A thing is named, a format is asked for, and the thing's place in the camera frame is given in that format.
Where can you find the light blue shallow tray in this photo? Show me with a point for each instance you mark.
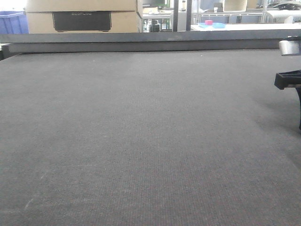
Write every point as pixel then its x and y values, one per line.
pixel 212 26

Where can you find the black conveyor belt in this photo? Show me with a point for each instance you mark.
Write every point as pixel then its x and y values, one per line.
pixel 149 139

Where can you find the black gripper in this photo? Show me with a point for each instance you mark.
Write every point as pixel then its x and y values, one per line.
pixel 291 79

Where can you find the cardboard box with black print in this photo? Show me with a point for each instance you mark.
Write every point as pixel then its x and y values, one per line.
pixel 84 16

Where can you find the dark conveyor side rail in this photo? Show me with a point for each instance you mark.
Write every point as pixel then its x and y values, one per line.
pixel 145 42

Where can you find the blue plastic crate far left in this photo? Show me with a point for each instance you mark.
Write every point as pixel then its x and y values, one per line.
pixel 13 22

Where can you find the pink block on tray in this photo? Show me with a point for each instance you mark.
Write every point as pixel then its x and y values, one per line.
pixel 209 22

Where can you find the white background table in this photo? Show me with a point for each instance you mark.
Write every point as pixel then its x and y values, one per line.
pixel 244 27

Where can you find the black vertical post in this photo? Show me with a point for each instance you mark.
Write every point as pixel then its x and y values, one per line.
pixel 188 15

